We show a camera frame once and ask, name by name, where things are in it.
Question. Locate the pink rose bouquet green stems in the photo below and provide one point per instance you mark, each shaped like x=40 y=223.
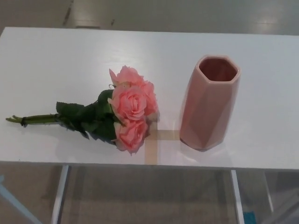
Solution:
x=130 y=102

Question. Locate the short beige tape strip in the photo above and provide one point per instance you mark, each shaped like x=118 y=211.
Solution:
x=168 y=135

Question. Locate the light blue metal bar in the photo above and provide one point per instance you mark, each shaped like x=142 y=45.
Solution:
x=14 y=203

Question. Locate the white table leg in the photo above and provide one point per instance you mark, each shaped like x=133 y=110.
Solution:
x=61 y=193
x=268 y=191
x=238 y=198

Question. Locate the pink faceted ceramic vase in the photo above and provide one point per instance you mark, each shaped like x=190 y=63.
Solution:
x=205 y=112

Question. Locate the teal floor marker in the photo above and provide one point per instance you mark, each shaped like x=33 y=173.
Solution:
x=248 y=218

